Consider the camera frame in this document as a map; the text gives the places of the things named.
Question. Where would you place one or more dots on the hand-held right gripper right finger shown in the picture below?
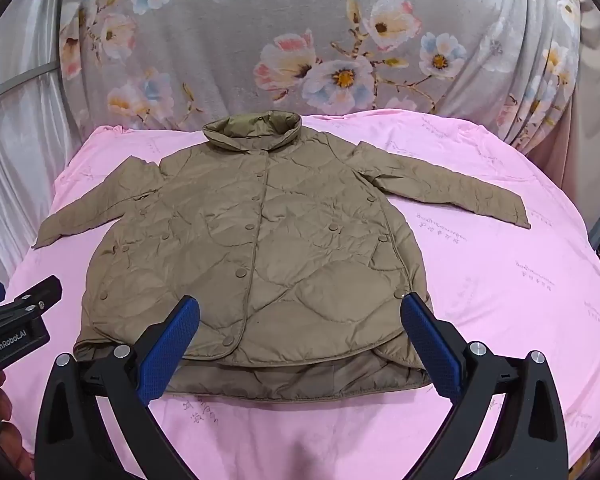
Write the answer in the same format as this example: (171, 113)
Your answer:
(432, 342)

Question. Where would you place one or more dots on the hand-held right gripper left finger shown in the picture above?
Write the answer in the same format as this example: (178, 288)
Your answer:
(172, 342)

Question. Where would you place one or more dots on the khaki quilted jacket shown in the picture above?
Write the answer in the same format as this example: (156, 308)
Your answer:
(260, 260)

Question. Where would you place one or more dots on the person's left hand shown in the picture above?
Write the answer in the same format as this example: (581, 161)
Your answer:
(10, 420)

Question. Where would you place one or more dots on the pink bed sheet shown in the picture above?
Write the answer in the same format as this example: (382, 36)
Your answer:
(505, 310)

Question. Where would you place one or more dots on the white satin curtain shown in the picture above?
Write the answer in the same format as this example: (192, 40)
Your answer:
(20, 170)

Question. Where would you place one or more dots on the grey metal rod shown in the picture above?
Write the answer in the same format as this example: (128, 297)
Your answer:
(15, 83)

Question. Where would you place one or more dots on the beige cloth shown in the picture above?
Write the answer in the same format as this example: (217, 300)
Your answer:
(575, 160)

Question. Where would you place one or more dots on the grey floral quilt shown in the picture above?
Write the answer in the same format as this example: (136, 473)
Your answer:
(260, 35)

